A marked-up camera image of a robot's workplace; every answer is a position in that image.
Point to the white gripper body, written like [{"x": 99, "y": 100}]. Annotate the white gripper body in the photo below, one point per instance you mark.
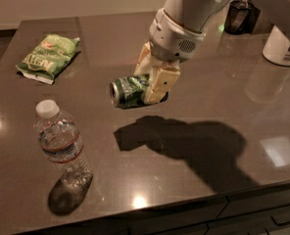
[{"x": 171, "y": 40}]

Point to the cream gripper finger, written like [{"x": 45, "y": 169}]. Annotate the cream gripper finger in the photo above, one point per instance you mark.
[
  {"x": 163, "y": 76},
  {"x": 145, "y": 61}
]

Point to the green soda can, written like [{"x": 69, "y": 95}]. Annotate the green soda can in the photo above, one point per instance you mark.
[{"x": 129, "y": 92}]

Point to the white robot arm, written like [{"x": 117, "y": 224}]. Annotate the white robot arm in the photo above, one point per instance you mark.
[{"x": 194, "y": 15}]

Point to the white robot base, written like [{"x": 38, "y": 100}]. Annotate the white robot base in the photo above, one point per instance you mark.
[{"x": 277, "y": 48}]

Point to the black mesh cup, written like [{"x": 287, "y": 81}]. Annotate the black mesh cup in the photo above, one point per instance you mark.
[{"x": 241, "y": 18}]

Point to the green chip bag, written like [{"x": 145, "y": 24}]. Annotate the green chip bag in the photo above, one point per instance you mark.
[{"x": 48, "y": 58}]

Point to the clear plastic water bottle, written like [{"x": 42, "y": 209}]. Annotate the clear plastic water bottle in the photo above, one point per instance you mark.
[{"x": 61, "y": 143}]

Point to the drawer handle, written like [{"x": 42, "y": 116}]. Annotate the drawer handle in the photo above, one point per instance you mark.
[{"x": 281, "y": 219}]

